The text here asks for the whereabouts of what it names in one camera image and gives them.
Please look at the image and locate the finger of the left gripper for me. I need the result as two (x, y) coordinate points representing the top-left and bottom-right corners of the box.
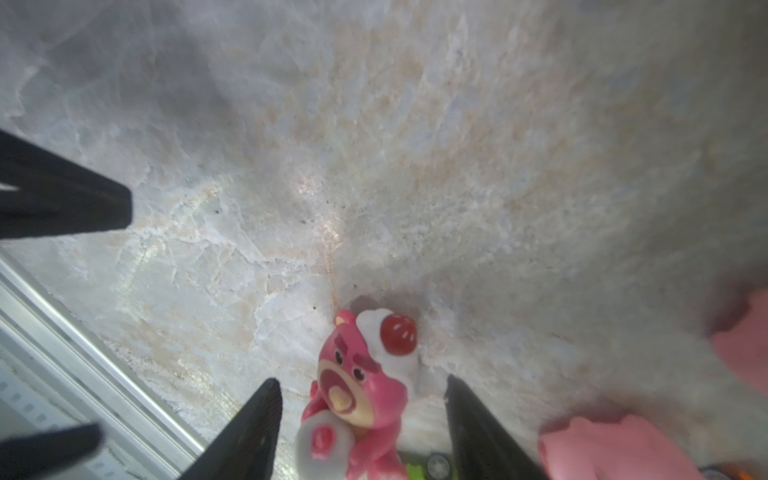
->
(1, 131), (133, 240)
(1, 424), (104, 479)

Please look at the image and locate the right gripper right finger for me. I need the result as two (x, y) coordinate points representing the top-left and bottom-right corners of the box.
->
(445, 375), (548, 480)

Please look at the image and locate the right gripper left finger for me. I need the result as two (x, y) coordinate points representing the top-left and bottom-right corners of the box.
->
(179, 378), (283, 480)

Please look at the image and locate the green truck pink load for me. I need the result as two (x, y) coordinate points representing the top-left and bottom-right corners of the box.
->
(399, 452), (459, 480)

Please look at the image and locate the pink bear figure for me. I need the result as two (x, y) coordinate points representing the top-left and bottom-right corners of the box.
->
(295, 308), (418, 479)

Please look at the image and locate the pink pig near shelf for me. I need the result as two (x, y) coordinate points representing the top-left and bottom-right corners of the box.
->
(709, 288), (767, 396)

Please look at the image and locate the pink pig in pile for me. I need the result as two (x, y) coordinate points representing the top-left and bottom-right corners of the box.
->
(538, 415), (703, 480)

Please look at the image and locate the orange toy bulldozer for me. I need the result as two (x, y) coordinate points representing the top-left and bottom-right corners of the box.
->
(699, 462), (757, 480)

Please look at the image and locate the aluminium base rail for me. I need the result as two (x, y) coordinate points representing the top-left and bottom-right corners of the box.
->
(1, 253), (206, 479)

